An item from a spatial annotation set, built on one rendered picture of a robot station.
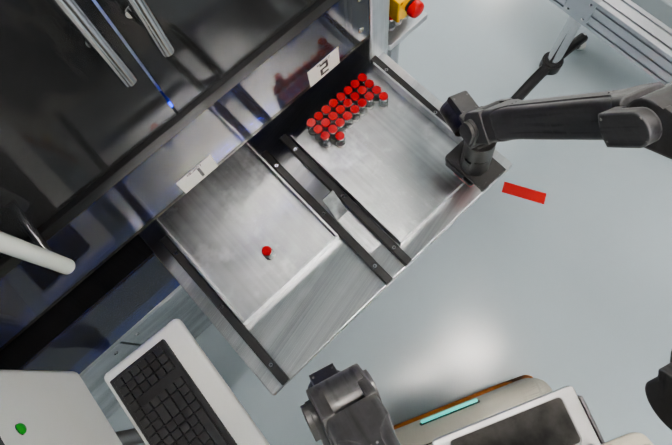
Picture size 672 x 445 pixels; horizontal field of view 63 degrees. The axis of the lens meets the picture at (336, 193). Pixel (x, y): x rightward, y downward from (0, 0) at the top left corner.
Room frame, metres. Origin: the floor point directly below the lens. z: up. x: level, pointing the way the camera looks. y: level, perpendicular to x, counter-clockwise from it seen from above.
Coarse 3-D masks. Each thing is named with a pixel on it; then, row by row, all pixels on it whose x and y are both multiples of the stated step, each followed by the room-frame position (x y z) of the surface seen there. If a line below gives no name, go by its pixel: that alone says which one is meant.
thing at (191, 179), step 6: (210, 156) 0.46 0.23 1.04; (204, 162) 0.45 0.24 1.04; (210, 162) 0.46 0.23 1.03; (204, 168) 0.45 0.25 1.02; (210, 168) 0.45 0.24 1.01; (186, 174) 0.43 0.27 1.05; (192, 174) 0.43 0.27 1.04; (198, 174) 0.44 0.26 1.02; (180, 180) 0.42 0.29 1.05; (186, 180) 0.43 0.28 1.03; (192, 180) 0.43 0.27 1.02; (198, 180) 0.43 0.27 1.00; (180, 186) 0.42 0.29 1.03; (186, 186) 0.42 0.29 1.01; (192, 186) 0.43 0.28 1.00; (186, 192) 0.42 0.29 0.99
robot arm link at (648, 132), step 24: (576, 96) 0.29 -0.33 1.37; (600, 96) 0.26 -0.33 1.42; (624, 96) 0.24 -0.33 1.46; (480, 120) 0.36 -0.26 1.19; (504, 120) 0.33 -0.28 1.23; (528, 120) 0.31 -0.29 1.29; (552, 120) 0.28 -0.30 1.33; (576, 120) 0.26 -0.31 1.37; (600, 120) 0.22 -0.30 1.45; (624, 120) 0.20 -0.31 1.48; (648, 120) 0.19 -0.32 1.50; (624, 144) 0.18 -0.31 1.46; (648, 144) 0.17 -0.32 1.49
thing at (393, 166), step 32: (352, 128) 0.54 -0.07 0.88; (384, 128) 0.52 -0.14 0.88; (416, 128) 0.51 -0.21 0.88; (448, 128) 0.48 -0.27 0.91; (320, 160) 0.48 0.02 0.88; (352, 160) 0.46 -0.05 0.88; (384, 160) 0.45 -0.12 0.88; (416, 160) 0.43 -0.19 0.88; (352, 192) 0.39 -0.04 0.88; (384, 192) 0.37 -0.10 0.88; (416, 192) 0.36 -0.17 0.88; (448, 192) 0.34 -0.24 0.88; (384, 224) 0.29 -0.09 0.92; (416, 224) 0.29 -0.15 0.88
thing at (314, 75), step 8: (336, 48) 0.64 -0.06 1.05; (328, 56) 0.63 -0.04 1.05; (336, 56) 0.64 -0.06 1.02; (320, 64) 0.62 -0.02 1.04; (328, 64) 0.63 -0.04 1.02; (336, 64) 0.64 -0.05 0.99; (312, 72) 0.60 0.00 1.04; (320, 72) 0.61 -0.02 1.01; (328, 72) 0.63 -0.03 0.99; (312, 80) 0.60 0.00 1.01
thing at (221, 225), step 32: (256, 160) 0.51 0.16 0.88; (192, 192) 0.46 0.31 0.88; (224, 192) 0.44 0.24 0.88; (256, 192) 0.43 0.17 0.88; (288, 192) 0.42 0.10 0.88; (160, 224) 0.39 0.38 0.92; (192, 224) 0.39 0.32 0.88; (224, 224) 0.37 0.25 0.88; (256, 224) 0.36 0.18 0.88; (288, 224) 0.34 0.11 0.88; (320, 224) 0.33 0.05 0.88; (192, 256) 0.31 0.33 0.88; (224, 256) 0.30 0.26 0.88; (256, 256) 0.29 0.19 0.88; (288, 256) 0.27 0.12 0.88; (320, 256) 0.26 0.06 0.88; (224, 288) 0.23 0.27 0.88; (256, 288) 0.22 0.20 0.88
